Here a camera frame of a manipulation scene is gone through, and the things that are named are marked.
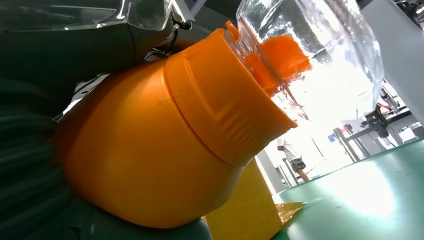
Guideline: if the orange bottle with clear cap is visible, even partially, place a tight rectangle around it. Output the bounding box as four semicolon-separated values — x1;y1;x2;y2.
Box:
52;0;385;229

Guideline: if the yellow taped cardboard box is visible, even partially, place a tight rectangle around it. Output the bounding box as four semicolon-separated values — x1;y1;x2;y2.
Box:
203;158;307;240

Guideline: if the person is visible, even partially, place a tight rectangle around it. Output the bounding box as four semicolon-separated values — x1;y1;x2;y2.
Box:
277;132;311;182

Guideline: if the black machine head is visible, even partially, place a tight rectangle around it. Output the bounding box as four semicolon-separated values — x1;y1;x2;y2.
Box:
361;108;392;139

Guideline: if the metal frame table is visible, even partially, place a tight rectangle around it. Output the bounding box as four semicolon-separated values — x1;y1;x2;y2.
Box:
332;126;373;163

